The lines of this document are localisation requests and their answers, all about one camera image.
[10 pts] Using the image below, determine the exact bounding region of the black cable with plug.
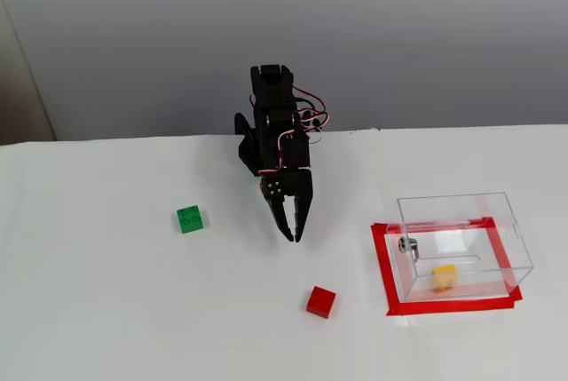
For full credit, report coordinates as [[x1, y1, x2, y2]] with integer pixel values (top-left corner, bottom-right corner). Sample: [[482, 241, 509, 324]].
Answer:
[[296, 96, 323, 131]]

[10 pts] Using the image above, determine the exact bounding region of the red white servo cable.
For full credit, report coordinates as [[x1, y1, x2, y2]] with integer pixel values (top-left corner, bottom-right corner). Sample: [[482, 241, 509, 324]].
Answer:
[[258, 130, 298, 177], [290, 107, 330, 145], [292, 86, 329, 115]]

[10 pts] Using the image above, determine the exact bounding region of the red tape frame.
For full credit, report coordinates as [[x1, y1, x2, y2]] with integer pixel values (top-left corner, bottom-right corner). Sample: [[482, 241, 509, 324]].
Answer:
[[370, 216, 524, 318]]

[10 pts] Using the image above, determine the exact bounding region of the silver metal box lock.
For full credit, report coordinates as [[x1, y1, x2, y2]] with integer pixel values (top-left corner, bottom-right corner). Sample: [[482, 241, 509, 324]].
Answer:
[[398, 235, 422, 262]]

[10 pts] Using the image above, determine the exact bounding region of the transparent acrylic box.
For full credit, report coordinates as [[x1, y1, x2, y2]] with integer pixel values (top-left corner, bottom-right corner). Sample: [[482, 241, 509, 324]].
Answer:
[[385, 192, 533, 305]]

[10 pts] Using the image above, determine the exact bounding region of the red lego brick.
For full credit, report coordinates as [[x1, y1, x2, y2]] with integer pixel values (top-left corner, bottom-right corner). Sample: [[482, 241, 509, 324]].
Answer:
[[305, 285, 337, 320]]

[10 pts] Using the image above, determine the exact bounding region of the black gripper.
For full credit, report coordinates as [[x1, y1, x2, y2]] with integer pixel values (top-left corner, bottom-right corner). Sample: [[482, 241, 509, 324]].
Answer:
[[260, 125, 314, 244]]

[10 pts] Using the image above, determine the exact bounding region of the green lego brick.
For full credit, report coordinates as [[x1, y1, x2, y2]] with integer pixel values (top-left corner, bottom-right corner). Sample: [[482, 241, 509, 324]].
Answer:
[[176, 205, 208, 234]]

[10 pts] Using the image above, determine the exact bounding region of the yellow lego brick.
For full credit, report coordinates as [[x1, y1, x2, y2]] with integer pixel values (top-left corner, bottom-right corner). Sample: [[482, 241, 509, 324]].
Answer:
[[428, 264, 459, 296]]

